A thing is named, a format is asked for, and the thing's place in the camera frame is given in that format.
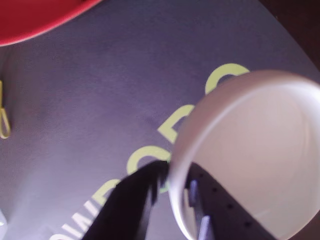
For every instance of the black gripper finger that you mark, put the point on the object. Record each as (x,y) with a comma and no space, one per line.
(225,217)
(125,207)

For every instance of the small white ceramic bowl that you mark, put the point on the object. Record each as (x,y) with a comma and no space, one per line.
(250,150)

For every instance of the large red bowl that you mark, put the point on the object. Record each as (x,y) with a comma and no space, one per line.
(25,20)

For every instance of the grey WOWROBO mat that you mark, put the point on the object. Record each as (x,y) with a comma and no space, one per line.
(100,100)

